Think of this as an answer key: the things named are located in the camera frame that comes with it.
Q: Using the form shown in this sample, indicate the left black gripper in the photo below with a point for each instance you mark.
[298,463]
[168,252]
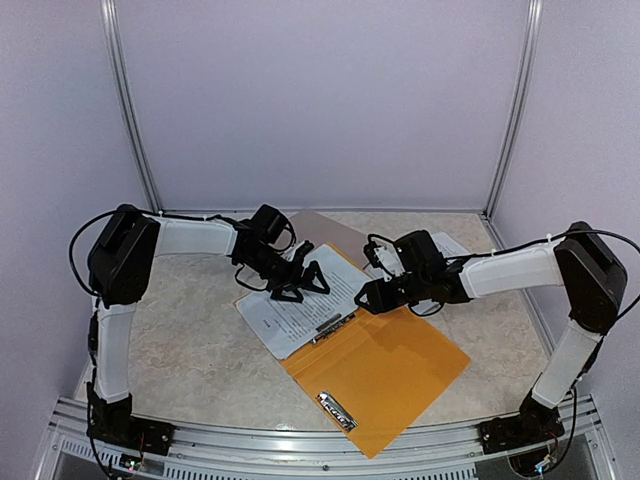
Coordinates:
[292,279]

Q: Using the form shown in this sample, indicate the pink-brown file folder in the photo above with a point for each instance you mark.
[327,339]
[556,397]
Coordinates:
[320,229]

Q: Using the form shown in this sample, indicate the orange folder edge clip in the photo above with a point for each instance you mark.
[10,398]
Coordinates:
[336,411]

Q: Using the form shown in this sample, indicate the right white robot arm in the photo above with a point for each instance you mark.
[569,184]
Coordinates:
[575,281]

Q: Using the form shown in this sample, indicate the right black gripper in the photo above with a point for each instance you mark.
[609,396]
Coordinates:
[378,300]

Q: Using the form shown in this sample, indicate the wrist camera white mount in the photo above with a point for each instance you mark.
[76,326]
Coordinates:
[299,251]
[381,255]

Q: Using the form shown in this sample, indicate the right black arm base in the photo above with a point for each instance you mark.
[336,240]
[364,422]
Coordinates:
[532,424]

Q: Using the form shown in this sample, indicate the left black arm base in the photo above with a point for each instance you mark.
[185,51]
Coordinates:
[130,432]

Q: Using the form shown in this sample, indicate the aluminium frame post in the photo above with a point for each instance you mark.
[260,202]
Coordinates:
[517,106]
[116,55]

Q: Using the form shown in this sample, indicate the right aluminium frame post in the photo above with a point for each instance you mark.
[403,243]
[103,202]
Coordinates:
[517,106]

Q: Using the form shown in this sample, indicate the orange folder centre clip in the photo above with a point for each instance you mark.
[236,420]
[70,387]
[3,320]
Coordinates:
[330,327]

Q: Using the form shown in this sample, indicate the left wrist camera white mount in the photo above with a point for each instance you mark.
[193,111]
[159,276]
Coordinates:
[299,251]

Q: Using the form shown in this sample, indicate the white printed sheet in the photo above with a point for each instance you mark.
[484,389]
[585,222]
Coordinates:
[285,327]

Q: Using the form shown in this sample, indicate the white printed sheet dense text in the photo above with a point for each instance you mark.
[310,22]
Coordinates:
[448,246]

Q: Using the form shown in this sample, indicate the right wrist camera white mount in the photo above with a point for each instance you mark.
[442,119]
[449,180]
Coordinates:
[381,255]

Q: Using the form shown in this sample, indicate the orange folder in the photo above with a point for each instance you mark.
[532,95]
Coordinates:
[385,370]

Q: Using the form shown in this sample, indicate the left aluminium frame post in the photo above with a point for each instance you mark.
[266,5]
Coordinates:
[116,55]

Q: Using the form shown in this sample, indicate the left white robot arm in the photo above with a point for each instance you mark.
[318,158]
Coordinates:
[120,264]

